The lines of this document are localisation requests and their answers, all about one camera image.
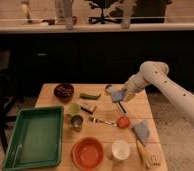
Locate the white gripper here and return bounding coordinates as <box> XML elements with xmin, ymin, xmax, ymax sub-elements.
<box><xmin>123</xmin><ymin>74</ymin><xmax>144</xmax><ymax>102</ymax></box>

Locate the blue sponge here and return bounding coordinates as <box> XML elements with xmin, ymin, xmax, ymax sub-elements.
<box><xmin>106</xmin><ymin>85</ymin><xmax>126</xmax><ymax>103</ymax></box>

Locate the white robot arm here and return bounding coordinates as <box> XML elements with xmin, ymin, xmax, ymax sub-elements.
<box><xmin>123</xmin><ymin>61</ymin><xmax>194</xmax><ymax>128</ymax></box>

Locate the white plastic cup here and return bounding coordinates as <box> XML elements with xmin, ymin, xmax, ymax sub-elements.
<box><xmin>111</xmin><ymin>140</ymin><xmax>130</xmax><ymax>161</ymax></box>

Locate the small metal cup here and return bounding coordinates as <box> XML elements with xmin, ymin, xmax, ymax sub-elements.
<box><xmin>70</xmin><ymin>115</ymin><xmax>83</xmax><ymax>132</ymax></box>

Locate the fork with orange ball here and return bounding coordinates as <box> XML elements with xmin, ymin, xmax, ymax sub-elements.
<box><xmin>89</xmin><ymin>116</ymin><xmax>131</xmax><ymax>129</ymax></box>

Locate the blue folded cloth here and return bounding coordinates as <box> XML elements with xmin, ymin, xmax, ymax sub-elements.
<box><xmin>133</xmin><ymin>120</ymin><xmax>150</xmax><ymax>145</ymax></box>

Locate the green pea pod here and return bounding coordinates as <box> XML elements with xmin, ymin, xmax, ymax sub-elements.
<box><xmin>80</xmin><ymin>93</ymin><xmax>101</xmax><ymax>100</ymax></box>

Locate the dark red bowl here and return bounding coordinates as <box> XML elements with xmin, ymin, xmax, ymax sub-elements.
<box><xmin>54</xmin><ymin>83</ymin><xmax>74</xmax><ymax>102</ymax></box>

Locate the orange plastic bowl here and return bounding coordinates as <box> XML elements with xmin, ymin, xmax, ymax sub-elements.
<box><xmin>71</xmin><ymin>137</ymin><xmax>104</xmax><ymax>171</ymax></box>

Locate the black office chair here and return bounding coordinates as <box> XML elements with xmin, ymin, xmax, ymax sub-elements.
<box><xmin>86</xmin><ymin>0</ymin><xmax>120</xmax><ymax>24</ymax></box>

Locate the green plastic tray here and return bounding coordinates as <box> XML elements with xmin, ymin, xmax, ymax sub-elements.
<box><xmin>2</xmin><ymin>107</ymin><xmax>63</xmax><ymax>171</ymax></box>

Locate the black chair left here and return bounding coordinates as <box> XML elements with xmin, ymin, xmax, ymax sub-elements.
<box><xmin>0</xmin><ymin>48</ymin><xmax>18</xmax><ymax>154</ymax></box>

